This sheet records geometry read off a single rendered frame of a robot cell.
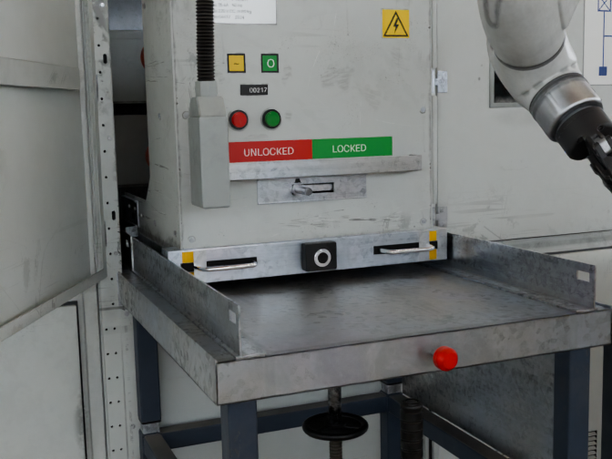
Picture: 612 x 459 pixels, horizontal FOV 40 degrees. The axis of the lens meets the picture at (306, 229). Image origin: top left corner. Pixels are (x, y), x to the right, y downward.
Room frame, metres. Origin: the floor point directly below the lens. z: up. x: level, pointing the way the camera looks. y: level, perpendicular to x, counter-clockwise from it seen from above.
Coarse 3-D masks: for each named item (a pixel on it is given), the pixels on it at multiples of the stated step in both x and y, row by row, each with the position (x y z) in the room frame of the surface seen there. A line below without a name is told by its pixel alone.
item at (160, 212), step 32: (160, 0) 1.48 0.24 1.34; (160, 32) 1.49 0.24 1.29; (160, 64) 1.50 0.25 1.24; (160, 96) 1.52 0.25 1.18; (160, 128) 1.53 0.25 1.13; (160, 160) 1.54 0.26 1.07; (160, 192) 1.55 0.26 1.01; (320, 192) 1.55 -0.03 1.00; (128, 224) 1.86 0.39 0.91; (160, 224) 1.56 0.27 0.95
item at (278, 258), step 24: (288, 240) 1.49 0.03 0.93; (312, 240) 1.50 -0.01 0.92; (336, 240) 1.52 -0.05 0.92; (360, 240) 1.54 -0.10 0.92; (384, 240) 1.56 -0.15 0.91; (408, 240) 1.58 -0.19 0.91; (432, 240) 1.59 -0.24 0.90; (192, 264) 1.42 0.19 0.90; (216, 264) 1.44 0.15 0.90; (264, 264) 1.47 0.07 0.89; (288, 264) 1.49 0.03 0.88; (360, 264) 1.54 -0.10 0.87; (384, 264) 1.56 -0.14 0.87
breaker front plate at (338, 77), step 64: (192, 0) 1.44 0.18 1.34; (320, 0) 1.53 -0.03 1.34; (384, 0) 1.57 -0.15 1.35; (192, 64) 1.44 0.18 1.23; (256, 64) 1.48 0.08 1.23; (320, 64) 1.52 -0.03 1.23; (384, 64) 1.57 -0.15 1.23; (256, 128) 1.48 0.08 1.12; (320, 128) 1.52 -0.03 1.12; (384, 128) 1.57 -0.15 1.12; (256, 192) 1.48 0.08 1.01; (384, 192) 1.57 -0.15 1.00
